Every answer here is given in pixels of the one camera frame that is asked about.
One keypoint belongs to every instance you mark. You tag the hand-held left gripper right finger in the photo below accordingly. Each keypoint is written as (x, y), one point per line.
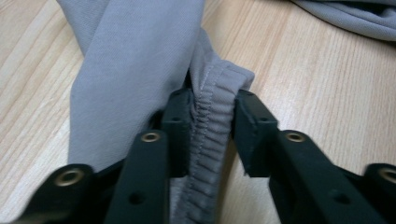
(289, 174)

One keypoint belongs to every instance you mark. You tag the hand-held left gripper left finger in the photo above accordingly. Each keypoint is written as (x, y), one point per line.
(146, 174)

